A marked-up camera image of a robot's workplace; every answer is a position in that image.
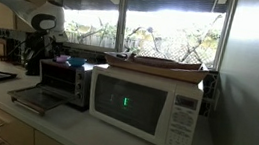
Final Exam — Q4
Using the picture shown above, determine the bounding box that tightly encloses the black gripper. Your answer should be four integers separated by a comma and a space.
41, 32, 62, 55

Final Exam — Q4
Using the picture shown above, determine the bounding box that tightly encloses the blue plastic bowl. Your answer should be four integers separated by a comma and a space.
66, 55, 88, 69

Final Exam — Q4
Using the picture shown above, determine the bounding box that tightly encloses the white microwave oven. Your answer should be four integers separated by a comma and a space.
82, 62, 207, 145

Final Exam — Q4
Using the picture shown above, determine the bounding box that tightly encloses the silver toaster oven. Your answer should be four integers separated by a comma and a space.
34, 55, 96, 110

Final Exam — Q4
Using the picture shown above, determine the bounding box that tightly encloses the toaster oven glass door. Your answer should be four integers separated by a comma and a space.
4, 80, 78, 120

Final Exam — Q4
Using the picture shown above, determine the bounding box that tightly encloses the large wooden tray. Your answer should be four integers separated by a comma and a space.
102, 49, 211, 86

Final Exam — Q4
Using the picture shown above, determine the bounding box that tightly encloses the grey window frame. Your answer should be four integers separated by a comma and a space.
45, 0, 239, 73

